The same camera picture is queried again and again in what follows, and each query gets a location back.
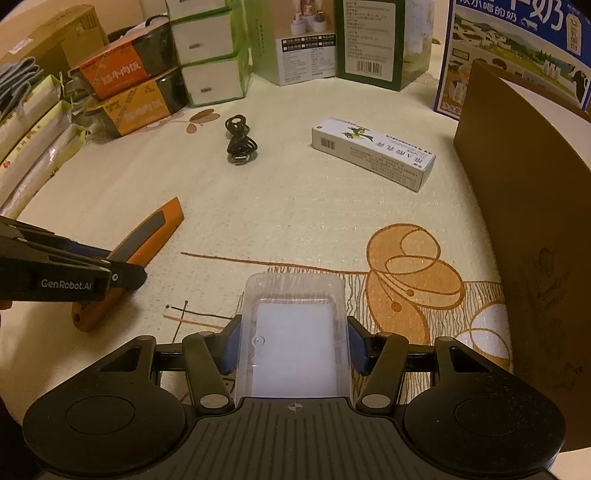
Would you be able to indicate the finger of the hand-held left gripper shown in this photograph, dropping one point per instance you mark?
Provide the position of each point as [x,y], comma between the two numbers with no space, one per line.
[129,276]
[85,251]

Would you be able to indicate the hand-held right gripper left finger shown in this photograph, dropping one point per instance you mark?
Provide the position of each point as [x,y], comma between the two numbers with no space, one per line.
[229,347]

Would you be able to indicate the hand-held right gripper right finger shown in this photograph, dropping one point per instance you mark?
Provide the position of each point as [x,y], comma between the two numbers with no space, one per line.
[358,348]

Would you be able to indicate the orange utility knife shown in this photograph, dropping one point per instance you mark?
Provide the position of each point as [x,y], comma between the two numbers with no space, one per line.
[157,226]

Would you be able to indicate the clear plastic case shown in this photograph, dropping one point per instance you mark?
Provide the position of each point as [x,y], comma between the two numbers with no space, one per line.
[293,341]

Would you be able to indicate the brown cardboard box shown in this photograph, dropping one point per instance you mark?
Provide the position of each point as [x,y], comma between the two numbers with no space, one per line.
[531,258]

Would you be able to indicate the cream patterned tablecloth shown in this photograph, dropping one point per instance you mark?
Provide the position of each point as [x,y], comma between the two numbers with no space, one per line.
[286,212]

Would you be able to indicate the yellow instant meal bowl lower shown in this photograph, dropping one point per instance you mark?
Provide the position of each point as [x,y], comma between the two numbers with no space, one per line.
[138,108]

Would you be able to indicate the grey folded cloth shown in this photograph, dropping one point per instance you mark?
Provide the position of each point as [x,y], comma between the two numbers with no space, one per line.
[18,83]

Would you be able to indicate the orange black food box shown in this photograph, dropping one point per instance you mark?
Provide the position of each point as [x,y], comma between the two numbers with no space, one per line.
[120,69]

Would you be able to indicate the white ointment box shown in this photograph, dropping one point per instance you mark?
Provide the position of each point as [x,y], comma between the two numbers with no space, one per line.
[374,152]

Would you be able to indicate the brown shipping carton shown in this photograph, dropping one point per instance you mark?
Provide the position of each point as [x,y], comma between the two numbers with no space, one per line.
[51,39]

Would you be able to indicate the white green product photo box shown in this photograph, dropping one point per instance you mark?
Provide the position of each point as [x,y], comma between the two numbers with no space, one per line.
[295,41]

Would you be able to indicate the dark green tall box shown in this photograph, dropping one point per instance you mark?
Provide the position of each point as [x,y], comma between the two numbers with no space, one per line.
[378,41]

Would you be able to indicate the blue milk carton box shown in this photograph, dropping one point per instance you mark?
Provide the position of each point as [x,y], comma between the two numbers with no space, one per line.
[512,50]

